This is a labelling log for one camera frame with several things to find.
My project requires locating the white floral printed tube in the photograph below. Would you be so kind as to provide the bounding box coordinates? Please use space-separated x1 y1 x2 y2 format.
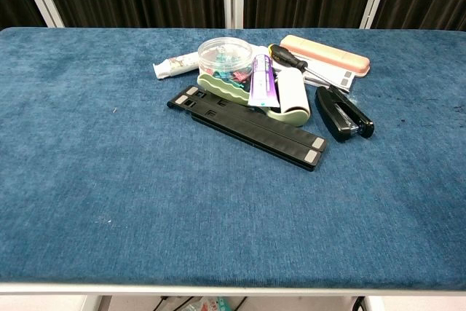
152 53 201 81

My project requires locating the purple toothpaste tube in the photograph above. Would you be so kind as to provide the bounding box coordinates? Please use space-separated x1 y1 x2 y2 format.
247 53 281 109

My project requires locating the clear round clip box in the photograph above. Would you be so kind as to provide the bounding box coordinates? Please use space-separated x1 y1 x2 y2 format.
197 36 253 79

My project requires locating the black yellow handled screwdriver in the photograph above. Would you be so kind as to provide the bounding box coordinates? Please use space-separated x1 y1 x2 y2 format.
268 44 351 89

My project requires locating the black folding laptop stand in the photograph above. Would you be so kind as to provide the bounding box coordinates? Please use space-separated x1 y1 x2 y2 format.
166 84 328 173

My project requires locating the blue velvet table cloth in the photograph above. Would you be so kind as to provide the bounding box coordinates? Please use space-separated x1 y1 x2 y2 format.
0 26 466 292

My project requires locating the black stapler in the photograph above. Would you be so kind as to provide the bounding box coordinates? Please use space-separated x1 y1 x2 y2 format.
314 85 375 143

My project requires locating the pink pencil case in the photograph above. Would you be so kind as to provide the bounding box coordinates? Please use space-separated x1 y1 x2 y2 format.
279 34 371 79

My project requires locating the green lint roller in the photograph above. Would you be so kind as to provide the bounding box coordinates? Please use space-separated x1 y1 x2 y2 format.
197 69 312 128

